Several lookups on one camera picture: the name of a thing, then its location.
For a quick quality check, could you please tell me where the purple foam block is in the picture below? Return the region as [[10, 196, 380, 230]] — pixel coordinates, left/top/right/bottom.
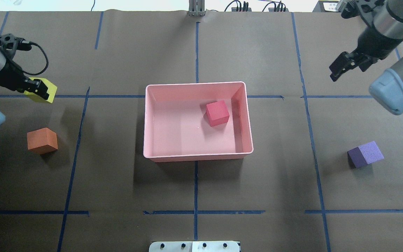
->
[[347, 141, 385, 168]]

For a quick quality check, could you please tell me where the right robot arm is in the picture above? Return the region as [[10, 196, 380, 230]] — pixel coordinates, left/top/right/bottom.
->
[[329, 0, 403, 116]]

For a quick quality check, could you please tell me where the pink foam block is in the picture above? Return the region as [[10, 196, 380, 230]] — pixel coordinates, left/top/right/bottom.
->
[[206, 100, 230, 127]]

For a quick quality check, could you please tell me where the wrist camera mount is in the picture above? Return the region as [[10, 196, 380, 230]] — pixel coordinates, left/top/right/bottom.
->
[[335, 0, 385, 19], [0, 33, 32, 51]]

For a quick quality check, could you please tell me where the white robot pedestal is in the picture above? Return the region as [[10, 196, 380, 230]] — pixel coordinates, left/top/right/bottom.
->
[[148, 240, 241, 252]]

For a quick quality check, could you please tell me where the yellow foam block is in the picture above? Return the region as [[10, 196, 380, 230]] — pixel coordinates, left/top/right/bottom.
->
[[23, 77, 57, 104]]

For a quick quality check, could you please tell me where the pink plastic bin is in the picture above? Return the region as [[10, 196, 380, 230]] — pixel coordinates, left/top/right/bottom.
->
[[143, 81, 254, 162]]

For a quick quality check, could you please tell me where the orange foam block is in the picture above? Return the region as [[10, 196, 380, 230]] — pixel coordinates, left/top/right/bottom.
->
[[27, 128, 58, 155]]

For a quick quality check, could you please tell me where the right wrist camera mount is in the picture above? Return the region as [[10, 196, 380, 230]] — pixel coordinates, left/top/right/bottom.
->
[[335, 0, 385, 19]]

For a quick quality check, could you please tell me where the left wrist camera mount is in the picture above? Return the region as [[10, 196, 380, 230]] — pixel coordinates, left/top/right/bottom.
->
[[0, 33, 32, 51]]

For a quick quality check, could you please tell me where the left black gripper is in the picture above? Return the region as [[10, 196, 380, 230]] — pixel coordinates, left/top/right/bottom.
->
[[0, 58, 49, 99]]

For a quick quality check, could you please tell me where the aluminium frame post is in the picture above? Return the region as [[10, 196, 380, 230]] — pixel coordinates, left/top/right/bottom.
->
[[188, 0, 206, 16]]

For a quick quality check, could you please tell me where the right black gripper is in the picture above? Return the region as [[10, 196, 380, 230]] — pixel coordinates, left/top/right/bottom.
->
[[329, 27, 400, 82]]

